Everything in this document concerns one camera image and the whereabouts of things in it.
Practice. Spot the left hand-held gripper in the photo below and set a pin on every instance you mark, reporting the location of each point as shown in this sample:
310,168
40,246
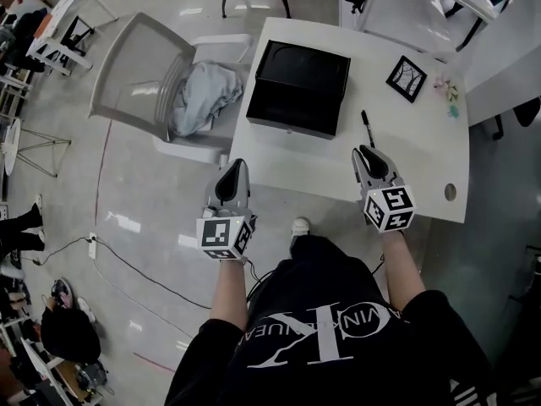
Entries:
222,235

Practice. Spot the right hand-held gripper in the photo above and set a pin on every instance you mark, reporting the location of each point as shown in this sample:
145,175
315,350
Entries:
391,210

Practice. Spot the black pen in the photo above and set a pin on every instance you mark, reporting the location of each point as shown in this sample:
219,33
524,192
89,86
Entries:
367,127

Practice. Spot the green item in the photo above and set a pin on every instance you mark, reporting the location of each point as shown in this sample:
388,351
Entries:
454,111

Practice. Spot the black box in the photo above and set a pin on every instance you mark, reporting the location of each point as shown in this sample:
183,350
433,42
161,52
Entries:
296,95

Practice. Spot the person's right forearm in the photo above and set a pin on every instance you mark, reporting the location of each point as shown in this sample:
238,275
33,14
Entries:
403,269

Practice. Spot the person's left forearm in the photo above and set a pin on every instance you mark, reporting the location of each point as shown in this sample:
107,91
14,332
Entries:
228,294

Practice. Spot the grey mesh office chair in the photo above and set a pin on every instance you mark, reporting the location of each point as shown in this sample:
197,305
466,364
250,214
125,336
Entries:
135,70

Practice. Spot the person's white shoe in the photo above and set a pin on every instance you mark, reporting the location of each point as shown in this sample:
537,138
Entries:
301,228

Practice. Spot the light blue crumpled cloth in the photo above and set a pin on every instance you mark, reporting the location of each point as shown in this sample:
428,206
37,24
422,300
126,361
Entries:
203,100

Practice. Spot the person's black trousers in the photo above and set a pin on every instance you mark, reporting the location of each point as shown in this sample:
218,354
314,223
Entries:
325,260

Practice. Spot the white power strip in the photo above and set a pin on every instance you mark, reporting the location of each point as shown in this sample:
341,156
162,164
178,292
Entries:
92,245

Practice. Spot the person's black printed shirt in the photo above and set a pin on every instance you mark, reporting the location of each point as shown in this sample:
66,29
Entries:
329,374

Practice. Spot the round white side table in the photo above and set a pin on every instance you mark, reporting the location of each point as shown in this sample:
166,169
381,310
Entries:
10,146

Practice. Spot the white rectangular table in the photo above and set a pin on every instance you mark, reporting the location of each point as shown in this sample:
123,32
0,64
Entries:
63,11

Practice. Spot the black picture frame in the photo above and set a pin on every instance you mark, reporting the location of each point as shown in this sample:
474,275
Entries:
406,78

